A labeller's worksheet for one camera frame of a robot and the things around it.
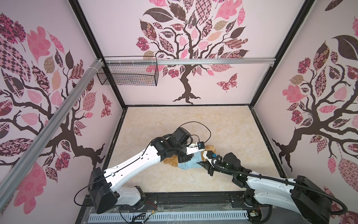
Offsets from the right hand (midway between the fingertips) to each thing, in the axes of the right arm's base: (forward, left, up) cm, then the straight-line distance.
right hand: (198, 159), depth 76 cm
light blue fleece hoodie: (-2, +1, +5) cm, 5 cm away
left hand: (+1, +4, +4) cm, 6 cm away
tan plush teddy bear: (0, +14, 0) cm, 14 cm away
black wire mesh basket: (+78, +55, +5) cm, 96 cm away
